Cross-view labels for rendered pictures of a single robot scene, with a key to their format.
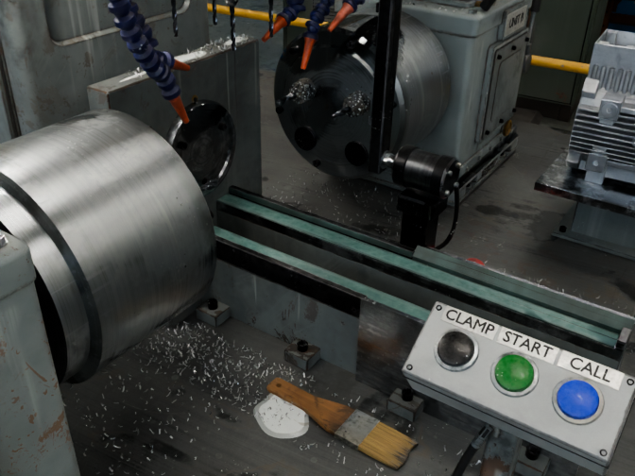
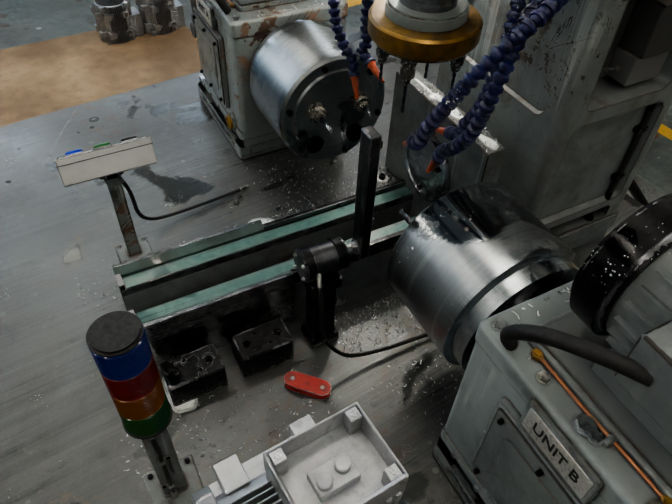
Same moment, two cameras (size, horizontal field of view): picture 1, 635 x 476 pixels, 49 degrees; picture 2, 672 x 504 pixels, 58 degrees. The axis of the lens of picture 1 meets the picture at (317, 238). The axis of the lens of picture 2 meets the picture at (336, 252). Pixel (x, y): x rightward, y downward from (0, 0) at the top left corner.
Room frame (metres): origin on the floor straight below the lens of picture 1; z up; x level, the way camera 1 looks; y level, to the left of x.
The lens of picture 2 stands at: (1.22, -0.75, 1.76)
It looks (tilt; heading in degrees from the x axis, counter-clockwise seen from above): 46 degrees down; 117
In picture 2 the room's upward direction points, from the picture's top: 3 degrees clockwise
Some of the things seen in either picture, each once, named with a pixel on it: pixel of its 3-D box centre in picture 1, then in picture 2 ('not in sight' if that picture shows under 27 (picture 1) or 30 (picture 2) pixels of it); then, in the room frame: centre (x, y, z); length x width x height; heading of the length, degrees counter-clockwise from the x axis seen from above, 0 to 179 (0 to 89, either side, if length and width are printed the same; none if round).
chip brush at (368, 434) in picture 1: (335, 417); not in sight; (0.61, -0.03, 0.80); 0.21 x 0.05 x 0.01; 55
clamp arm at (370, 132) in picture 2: (385, 86); (364, 198); (0.92, -0.09, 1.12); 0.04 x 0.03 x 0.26; 57
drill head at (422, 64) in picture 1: (371, 86); (494, 290); (1.16, -0.09, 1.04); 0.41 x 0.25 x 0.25; 147
